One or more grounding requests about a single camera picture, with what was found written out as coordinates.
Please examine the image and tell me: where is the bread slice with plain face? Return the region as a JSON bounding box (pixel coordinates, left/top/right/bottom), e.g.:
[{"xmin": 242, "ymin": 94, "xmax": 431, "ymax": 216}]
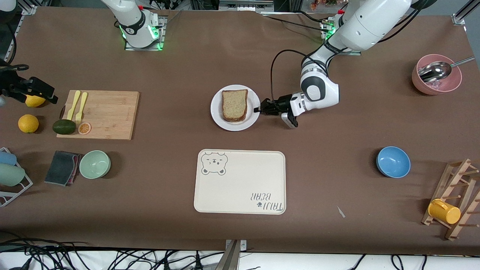
[{"xmin": 222, "ymin": 89, "xmax": 249, "ymax": 121}]

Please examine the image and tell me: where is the white round plate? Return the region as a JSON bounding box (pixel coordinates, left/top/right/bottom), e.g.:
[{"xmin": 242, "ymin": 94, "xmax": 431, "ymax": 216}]
[{"xmin": 210, "ymin": 84, "xmax": 261, "ymax": 132}]

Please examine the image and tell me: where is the yellow lemon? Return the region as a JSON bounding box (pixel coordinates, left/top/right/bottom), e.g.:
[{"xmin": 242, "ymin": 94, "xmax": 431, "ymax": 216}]
[{"xmin": 25, "ymin": 94, "xmax": 46, "ymax": 108}]

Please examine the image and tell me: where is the round yellow-orange citrus fruit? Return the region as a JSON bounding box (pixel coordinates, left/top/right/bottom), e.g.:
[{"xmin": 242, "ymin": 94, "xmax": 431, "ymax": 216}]
[{"xmin": 18, "ymin": 114, "xmax": 39, "ymax": 134}]

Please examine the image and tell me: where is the yellow plastic knife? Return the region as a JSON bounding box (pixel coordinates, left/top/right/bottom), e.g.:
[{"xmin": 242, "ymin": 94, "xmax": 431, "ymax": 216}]
[{"xmin": 67, "ymin": 90, "xmax": 81, "ymax": 121}]

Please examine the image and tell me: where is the yellow plastic fork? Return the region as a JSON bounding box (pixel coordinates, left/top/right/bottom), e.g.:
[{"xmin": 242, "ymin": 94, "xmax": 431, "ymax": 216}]
[{"xmin": 75, "ymin": 92, "xmax": 88, "ymax": 125}]

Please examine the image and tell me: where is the green avocado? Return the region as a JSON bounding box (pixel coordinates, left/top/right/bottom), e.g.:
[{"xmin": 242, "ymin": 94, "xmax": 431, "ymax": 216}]
[{"xmin": 52, "ymin": 119, "xmax": 77, "ymax": 135}]

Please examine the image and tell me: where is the light blue cup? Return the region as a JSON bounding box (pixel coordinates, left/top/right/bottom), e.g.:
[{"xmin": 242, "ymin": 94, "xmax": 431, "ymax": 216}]
[{"xmin": 0, "ymin": 151, "xmax": 18, "ymax": 166}]

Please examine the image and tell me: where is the wooden cutting board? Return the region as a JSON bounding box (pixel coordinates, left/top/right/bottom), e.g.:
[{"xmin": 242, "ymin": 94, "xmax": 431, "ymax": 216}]
[{"xmin": 56, "ymin": 90, "xmax": 140, "ymax": 141}]

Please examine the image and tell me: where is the dark grey cloth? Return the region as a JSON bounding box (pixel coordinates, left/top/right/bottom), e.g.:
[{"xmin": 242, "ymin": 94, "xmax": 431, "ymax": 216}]
[{"xmin": 44, "ymin": 150, "xmax": 81, "ymax": 187}]

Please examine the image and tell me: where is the cream tray with bear print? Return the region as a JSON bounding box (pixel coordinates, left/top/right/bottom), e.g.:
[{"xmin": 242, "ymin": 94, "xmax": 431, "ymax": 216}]
[{"xmin": 193, "ymin": 149, "xmax": 287, "ymax": 215}]

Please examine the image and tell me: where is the pale green cup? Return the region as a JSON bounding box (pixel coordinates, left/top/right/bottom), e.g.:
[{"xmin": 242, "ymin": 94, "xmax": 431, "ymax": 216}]
[{"xmin": 0, "ymin": 163, "xmax": 26, "ymax": 187}]

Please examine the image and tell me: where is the pale green bowl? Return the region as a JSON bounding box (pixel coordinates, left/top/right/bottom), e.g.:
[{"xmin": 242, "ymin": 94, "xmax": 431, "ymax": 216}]
[{"xmin": 79, "ymin": 150, "xmax": 111, "ymax": 179}]

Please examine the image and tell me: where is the blue bowl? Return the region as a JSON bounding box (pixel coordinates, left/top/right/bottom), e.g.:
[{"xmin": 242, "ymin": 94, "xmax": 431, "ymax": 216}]
[{"xmin": 376, "ymin": 146, "xmax": 411, "ymax": 179}]

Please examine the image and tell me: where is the pink bowl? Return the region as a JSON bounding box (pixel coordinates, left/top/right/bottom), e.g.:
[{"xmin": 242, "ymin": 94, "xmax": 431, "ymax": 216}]
[{"xmin": 412, "ymin": 54, "xmax": 462, "ymax": 95}]

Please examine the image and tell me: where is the metal scoop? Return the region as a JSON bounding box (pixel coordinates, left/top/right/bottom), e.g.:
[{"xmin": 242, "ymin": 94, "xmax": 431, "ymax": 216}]
[{"xmin": 418, "ymin": 56, "xmax": 476, "ymax": 83}]

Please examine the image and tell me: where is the grey angled bar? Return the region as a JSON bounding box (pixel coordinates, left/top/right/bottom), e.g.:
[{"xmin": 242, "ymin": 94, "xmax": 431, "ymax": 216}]
[{"xmin": 214, "ymin": 240, "xmax": 242, "ymax": 270}]

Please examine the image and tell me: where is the wooden mug rack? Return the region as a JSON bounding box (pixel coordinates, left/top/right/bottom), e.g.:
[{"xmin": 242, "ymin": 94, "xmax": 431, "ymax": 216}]
[{"xmin": 421, "ymin": 158, "xmax": 480, "ymax": 241}]

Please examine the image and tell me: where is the yellow mug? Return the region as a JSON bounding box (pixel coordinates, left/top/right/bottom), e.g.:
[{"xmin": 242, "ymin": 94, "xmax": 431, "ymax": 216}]
[{"xmin": 428, "ymin": 199, "xmax": 461, "ymax": 225}]

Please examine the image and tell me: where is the black left camera cable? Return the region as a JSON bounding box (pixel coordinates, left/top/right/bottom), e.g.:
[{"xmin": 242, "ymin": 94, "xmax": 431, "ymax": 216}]
[{"xmin": 270, "ymin": 49, "xmax": 327, "ymax": 104}]

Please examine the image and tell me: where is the black camera cable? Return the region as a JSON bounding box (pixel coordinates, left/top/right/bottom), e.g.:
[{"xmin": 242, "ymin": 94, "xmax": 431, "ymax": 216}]
[
  {"xmin": 270, "ymin": 49, "xmax": 327, "ymax": 104},
  {"xmin": 0, "ymin": 22, "xmax": 30, "ymax": 72}
]

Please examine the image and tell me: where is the black right camera cable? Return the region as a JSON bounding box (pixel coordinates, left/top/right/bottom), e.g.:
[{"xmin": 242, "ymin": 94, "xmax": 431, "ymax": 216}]
[{"xmin": 0, "ymin": 22, "xmax": 30, "ymax": 72}]

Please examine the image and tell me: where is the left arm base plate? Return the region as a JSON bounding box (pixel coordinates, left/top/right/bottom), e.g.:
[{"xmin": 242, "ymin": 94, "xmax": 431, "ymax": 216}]
[{"xmin": 321, "ymin": 19, "xmax": 362, "ymax": 56}]

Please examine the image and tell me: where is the black table cable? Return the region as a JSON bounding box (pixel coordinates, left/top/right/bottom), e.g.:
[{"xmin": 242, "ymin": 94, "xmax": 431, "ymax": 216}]
[{"xmin": 259, "ymin": 11, "xmax": 327, "ymax": 33}]

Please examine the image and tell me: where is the white wire rack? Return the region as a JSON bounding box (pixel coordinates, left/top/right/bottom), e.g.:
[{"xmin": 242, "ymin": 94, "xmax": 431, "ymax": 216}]
[{"xmin": 0, "ymin": 147, "xmax": 33, "ymax": 207}]

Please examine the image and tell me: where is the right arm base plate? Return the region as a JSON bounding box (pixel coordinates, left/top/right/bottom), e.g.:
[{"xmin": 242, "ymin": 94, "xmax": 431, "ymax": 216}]
[{"xmin": 124, "ymin": 15, "xmax": 166, "ymax": 51}]

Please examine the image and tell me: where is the metal edge bracket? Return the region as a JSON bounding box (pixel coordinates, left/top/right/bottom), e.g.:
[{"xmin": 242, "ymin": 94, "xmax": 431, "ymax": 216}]
[{"xmin": 225, "ymin": 239, "xmax": 247, "ymax": 252}]

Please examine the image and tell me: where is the black floor cable tangle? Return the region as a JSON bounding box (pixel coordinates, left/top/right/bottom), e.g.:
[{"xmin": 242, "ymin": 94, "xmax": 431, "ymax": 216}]
[{"xmin": 0, "ymin": 231, "xmax": 225, "ymax": 270}]

